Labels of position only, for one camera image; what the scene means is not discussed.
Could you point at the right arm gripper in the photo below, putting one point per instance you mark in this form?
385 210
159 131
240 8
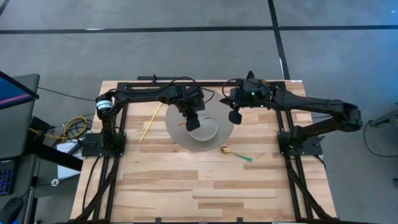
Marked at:
239 104

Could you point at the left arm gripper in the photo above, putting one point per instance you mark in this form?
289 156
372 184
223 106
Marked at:
190 109

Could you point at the yellow chopstick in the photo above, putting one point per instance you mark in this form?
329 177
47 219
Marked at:
150 122

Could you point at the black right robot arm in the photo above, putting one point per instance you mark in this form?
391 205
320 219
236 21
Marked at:
326 107

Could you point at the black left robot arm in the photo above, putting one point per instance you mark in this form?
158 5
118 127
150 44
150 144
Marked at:
140 93

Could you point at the grey round bowl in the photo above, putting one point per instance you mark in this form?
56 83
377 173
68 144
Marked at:
208 130

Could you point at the black table clamp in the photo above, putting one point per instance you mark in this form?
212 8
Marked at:
154 77
250 75

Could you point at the grey round plate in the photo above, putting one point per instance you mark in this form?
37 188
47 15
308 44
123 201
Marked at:
180 140

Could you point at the flat black bar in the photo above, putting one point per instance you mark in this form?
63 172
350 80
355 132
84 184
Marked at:
164 78

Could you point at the white paper sheet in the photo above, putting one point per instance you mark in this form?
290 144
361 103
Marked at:
66 171

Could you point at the black desk leg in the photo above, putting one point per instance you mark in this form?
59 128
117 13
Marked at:
56 155

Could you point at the grey metal stand leg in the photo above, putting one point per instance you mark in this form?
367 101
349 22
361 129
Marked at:
385 119

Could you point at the small white round object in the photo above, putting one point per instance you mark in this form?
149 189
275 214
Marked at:
55 182

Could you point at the computer monitor blue screen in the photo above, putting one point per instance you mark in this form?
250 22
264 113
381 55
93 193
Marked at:
12 93

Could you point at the backlit black keyboard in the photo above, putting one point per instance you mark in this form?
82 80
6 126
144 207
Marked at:
6 180

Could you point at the black computer mouse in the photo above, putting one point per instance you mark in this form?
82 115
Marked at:
11 211

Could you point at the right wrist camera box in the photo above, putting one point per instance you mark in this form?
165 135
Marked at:
245 95

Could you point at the black aluminium table frame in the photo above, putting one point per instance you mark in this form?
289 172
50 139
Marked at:
136 84

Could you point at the black edge bracket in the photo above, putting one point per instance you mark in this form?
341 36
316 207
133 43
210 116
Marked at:
239 220
158 220

